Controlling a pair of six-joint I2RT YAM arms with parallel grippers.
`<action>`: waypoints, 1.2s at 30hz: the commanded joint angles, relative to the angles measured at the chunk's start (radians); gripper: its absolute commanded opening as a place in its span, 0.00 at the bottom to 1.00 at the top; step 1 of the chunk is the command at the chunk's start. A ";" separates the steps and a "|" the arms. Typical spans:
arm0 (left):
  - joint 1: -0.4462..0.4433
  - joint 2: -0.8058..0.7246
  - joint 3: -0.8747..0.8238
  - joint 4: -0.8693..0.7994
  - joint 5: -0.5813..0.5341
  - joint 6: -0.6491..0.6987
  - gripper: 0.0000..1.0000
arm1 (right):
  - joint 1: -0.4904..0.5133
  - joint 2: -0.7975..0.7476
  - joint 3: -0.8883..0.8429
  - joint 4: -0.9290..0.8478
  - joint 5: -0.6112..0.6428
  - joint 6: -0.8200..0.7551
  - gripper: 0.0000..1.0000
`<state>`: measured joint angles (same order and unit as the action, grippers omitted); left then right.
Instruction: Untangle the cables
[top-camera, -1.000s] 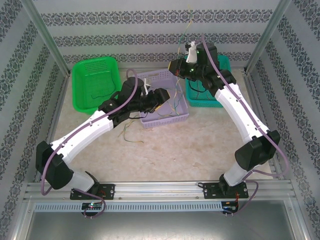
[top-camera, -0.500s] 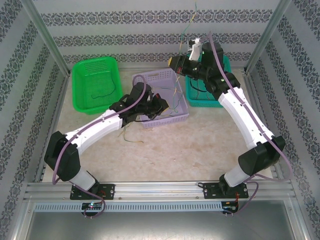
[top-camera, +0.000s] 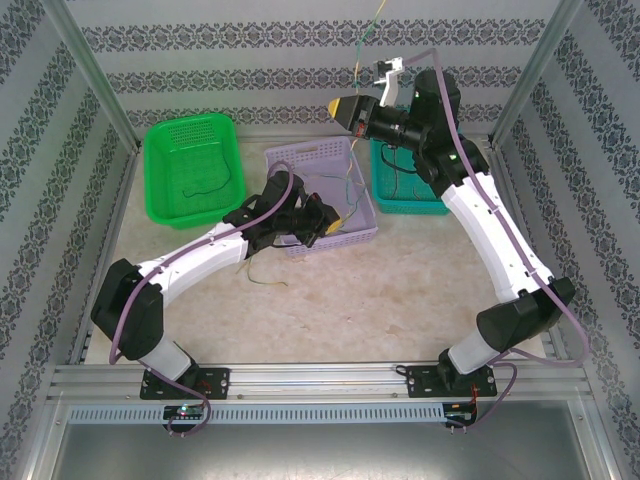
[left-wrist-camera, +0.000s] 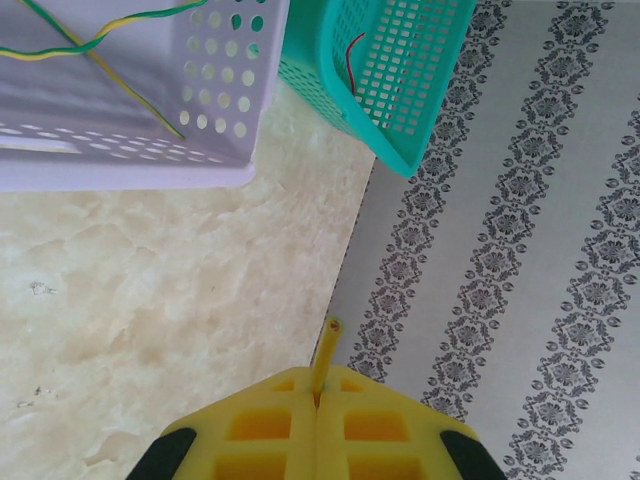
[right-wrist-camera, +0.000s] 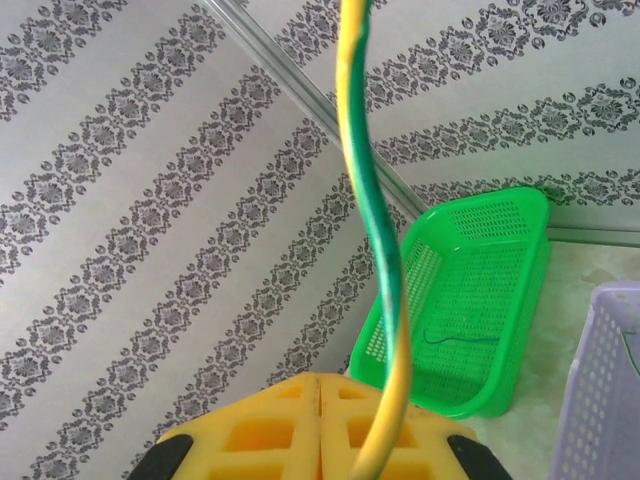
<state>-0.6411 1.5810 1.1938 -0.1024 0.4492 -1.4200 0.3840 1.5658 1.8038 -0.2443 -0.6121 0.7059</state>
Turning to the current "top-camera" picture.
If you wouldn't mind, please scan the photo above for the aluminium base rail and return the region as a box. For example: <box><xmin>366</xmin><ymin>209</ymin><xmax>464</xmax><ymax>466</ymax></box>
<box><xmin>47</xmin><ymin>362</ymin><xmax>589</xmax><ymax>401</ymax></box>

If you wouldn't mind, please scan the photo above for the white slotted cable duct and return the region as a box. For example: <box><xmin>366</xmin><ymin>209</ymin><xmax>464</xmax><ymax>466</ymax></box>
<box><xmin>67</xmin><ymin>403</ymin><xmax>447</xmax><ymax>425</ymax></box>

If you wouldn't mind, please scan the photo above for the aluminium side rail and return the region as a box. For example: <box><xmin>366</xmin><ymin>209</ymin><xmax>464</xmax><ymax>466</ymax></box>
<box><xmin>487</xmin><ymin>142</ymin><xmax>571</xmax><ymax>361</ymax></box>
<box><xmin>67</xmin><ymin>144</ymin><xmax>144</xmax><ymax>365</ymax></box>

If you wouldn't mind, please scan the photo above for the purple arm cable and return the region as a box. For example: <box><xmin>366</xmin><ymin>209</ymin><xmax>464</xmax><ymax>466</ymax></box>
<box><xmin>399</xmin><ymin>48</ymin><xmax>591</xmax><ymax>434</ymax></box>
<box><xmin>108</xmin><ymin>159</ymin><xmax>296</xmax><ymax>437</ymax></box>

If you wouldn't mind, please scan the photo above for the thin green cable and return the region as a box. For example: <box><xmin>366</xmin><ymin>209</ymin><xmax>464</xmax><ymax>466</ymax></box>
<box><xmin>342</xmin><ymin>169</ymin><xmax>374</xmax><ymax>226</ymax></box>

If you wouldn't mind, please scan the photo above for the thin yellow cable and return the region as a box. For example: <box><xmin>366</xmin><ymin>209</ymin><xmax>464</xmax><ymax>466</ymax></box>
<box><xmin>298</xmin><ymin>172</ymin><xmax>369</xmax><ymax>199</ymax></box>

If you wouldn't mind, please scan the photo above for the aluminium frame post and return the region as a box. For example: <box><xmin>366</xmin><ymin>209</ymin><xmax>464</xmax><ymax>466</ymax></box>
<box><xmin>44</xmin><ymin>0</ymin><xmax>142</xmax><ymax>150</ymax></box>
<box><xmin>488</xmin><ymin>0</ymin><xmax>586</xmax><ymax>147</ymax></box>

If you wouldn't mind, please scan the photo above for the green plastic basket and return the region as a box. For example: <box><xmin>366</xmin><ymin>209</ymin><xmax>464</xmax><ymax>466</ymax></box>
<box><xmin>143</xmin><ymin>113</ymin><xmax>247</xmax><ymax>232</ymax></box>

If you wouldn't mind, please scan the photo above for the teal plastic basket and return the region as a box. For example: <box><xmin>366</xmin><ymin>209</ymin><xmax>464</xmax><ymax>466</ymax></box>
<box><xmin>368</xmin><ymin>105</ymin><xmax>464</xmax><ymax>216</ymax></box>

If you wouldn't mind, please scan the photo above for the dark green wire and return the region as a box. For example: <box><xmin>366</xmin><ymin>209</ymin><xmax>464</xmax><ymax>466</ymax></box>
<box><xmin>381</xmin><ymin>143</ymin><xmax>422</xmax><ymax>200</ymax></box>

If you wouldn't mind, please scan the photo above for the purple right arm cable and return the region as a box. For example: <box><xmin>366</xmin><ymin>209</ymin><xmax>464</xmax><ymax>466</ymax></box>
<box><xmin>399</xmin><ymin>48</ymin><xmax>591</xmax><ymax>434</ymax></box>

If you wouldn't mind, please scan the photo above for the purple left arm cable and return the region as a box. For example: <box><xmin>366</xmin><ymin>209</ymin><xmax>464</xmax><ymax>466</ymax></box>
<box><xmin>108</xmin><ymin>159</ymin><xmax>296</xmax><ymax>437</ymax></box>

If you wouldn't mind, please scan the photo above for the grey metal shelf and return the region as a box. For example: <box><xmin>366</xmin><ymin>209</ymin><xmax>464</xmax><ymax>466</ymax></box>
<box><xmin>29</xmin><ymin>399</ymin><xmax>621</xmax><ymax>480</ymax></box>

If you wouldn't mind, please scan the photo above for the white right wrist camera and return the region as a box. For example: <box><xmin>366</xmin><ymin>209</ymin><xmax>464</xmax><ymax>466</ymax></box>
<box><xmin>373</xmin><ymin>57</ymin><xmax>405</xmax><ymax>107</ymax></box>

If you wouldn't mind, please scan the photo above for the lilac plastic basket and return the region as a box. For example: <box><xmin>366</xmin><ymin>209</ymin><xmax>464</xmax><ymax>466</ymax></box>
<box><xmin>263</xmin><ymin>137</ymin><xmax>379</xmax><ymax>259</ymax></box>

